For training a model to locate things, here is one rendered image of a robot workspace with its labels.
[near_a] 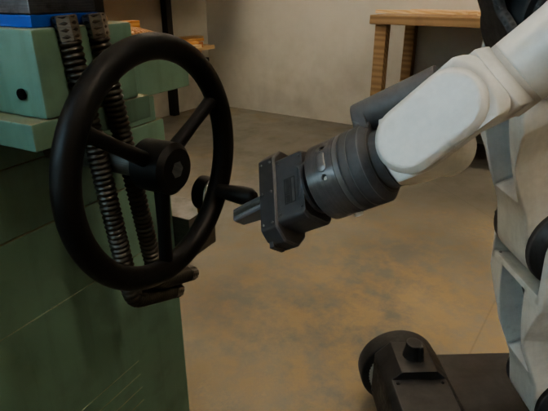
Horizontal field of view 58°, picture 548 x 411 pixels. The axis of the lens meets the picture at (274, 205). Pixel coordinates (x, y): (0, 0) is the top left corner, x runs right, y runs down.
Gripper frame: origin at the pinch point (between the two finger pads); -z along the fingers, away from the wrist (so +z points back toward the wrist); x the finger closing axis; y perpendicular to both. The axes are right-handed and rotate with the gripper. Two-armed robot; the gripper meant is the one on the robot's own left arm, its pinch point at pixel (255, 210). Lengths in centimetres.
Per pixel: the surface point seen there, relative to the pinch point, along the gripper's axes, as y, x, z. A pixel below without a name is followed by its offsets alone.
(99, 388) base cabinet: -4.4, -17.8, -38.5
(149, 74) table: 6.6, 26.0, -15.1
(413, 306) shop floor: -118, 11, -33
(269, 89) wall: -228, 242, -179
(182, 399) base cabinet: -30, -18, -49
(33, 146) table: 24.6, 2.3, -8.4
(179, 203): -12.4, 14.9, -29.9
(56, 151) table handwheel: 26.0, -2.2, -0.2
